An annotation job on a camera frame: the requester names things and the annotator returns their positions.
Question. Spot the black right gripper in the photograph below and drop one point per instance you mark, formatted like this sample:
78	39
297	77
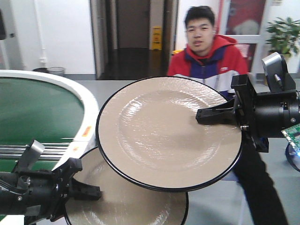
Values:
265	114

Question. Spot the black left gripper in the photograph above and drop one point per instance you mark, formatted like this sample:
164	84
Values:
44	198

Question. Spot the beige plate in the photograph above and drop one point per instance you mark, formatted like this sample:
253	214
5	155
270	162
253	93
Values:
122	202
148	134

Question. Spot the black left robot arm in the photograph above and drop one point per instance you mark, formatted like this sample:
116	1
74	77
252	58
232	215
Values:
11	194

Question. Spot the steel conveyor rollers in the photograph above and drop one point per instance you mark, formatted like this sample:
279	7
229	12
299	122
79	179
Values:
47	152

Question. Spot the white outer conveyor rim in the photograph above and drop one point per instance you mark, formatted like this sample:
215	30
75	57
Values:
57	112

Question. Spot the man in red hoodie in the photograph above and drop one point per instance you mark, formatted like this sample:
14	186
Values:
213	60

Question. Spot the green circuit board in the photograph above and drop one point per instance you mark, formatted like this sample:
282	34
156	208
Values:
292	135

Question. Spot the yellow wet floor sign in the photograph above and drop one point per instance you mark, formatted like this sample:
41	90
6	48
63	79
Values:
156	38

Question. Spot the green potted plant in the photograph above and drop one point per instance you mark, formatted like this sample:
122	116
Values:
284	36

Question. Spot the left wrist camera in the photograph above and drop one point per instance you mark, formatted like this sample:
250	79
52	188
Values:
30	156

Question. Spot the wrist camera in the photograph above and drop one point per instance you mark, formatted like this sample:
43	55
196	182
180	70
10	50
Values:
30	156
277	76

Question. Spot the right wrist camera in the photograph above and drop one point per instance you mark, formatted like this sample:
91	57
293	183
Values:
277	76

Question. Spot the wire mesh waste bin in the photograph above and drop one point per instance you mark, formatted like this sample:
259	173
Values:
60	71

